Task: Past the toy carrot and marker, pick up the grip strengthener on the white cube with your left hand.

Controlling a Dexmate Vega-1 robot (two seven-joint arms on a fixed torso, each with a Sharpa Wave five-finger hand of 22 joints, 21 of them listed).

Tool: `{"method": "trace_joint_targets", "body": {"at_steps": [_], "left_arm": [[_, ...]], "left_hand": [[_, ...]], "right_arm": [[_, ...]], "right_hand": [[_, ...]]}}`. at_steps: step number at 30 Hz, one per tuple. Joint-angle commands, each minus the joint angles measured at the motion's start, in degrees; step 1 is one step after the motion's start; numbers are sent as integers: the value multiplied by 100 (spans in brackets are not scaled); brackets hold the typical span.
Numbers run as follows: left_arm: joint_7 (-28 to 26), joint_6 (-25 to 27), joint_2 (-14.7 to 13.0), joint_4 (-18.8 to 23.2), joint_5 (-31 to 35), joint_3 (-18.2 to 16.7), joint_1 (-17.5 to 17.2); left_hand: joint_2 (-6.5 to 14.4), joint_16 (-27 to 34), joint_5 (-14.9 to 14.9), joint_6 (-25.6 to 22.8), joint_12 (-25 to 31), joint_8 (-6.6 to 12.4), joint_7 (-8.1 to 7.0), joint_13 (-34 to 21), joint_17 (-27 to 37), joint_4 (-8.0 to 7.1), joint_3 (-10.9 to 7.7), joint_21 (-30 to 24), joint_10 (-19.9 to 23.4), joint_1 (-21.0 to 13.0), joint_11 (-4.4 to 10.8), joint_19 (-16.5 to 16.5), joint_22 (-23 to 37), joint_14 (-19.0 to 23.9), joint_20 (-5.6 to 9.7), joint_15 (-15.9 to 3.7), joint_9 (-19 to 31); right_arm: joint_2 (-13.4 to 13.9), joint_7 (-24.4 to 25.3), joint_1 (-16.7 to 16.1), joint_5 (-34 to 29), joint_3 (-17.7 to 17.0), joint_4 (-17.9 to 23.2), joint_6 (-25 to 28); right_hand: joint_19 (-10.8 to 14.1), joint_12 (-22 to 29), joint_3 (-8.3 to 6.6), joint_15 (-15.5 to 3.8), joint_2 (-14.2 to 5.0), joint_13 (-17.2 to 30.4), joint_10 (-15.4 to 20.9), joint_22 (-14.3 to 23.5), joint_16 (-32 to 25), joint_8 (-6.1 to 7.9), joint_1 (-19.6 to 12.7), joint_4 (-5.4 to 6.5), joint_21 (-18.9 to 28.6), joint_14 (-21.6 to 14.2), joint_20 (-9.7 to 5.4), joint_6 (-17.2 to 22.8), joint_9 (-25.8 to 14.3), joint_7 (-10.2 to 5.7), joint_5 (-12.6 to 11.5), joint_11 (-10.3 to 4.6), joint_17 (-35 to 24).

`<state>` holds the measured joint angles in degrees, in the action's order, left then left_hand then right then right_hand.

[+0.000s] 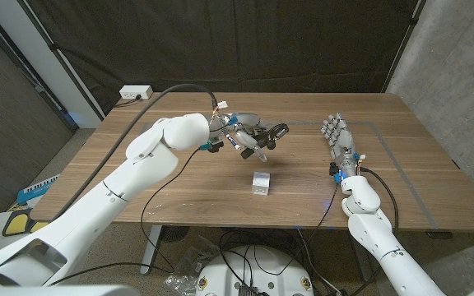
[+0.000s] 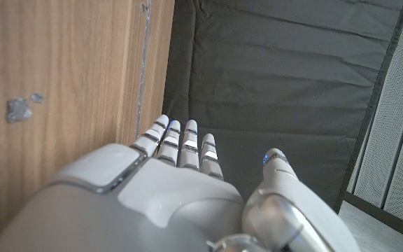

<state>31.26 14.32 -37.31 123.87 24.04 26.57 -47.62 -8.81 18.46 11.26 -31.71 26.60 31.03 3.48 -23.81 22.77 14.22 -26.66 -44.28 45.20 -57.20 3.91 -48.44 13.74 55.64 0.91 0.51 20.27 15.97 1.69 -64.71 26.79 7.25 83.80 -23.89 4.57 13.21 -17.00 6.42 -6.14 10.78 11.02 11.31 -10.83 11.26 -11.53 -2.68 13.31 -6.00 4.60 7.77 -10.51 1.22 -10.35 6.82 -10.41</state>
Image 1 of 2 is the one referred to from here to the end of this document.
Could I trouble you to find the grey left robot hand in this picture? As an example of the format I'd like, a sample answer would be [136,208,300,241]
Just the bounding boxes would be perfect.
[207,111,281,164]

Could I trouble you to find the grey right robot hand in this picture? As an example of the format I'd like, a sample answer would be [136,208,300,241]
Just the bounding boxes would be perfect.
[320,113,366,183]

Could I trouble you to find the black grip strengthener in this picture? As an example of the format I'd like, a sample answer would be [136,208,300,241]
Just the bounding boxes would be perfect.
[240,123,290,160]

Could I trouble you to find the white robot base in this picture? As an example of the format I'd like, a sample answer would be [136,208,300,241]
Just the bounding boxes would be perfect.
[195,245,315,296]

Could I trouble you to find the purple white marker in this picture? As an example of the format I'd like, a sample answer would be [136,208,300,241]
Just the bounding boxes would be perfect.
[225,132,242,152]

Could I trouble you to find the white cube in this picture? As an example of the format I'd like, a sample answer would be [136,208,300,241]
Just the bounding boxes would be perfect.
[251,171,272,197]

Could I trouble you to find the blue toy keyboard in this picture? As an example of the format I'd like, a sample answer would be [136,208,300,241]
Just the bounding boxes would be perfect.
[16,173,60,206]

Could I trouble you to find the black curtain backdrop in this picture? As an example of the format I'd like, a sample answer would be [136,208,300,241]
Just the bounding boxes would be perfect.
[16,0,427,118]

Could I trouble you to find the white power strip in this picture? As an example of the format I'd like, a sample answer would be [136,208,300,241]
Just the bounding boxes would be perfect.
[118,85,154,100]

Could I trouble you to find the black backdrop stand pole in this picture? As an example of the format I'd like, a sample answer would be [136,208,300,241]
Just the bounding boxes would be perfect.
[16,0,106,120]
[380,0,427,94]

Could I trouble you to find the grey table leg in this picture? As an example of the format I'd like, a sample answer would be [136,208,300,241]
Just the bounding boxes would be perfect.
[350,236,376,284]

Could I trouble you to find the black round floor fan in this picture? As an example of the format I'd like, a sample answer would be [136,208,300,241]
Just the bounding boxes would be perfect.
[160,225,191,244]

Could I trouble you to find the white table leg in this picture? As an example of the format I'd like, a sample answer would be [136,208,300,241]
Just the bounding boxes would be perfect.
[140,224,164,275]

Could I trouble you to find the clear plastic bag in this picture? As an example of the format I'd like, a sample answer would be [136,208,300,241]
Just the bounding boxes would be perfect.
[163,246,206,296]

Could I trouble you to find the yellow black floor item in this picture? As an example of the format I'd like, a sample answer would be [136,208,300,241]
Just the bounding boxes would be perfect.
[1,208,53,238]

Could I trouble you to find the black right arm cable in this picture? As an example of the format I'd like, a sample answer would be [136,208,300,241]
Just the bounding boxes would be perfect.
[360,166,400,238]

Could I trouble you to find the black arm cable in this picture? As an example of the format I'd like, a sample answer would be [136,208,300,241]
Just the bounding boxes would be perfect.
[360,166,400,238]
[51,83,220,223]

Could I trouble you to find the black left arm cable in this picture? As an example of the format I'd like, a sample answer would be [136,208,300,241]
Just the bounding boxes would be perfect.
[51,83,220,223]

